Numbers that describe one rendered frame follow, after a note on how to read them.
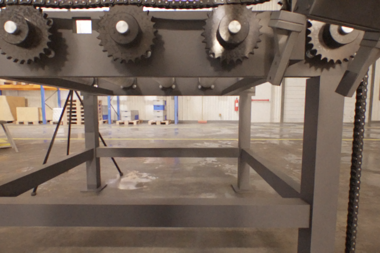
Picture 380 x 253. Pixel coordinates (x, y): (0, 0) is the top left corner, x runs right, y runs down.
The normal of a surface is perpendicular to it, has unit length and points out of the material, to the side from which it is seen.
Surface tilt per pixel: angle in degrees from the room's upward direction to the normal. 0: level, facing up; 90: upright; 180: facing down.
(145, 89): 90
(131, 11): 90
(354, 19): 113
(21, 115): 90
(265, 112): 90
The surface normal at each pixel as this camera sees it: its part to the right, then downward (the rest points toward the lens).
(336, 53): 0.00, 0.09
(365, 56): -0.98, -0.12
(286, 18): 0.07, 0.48
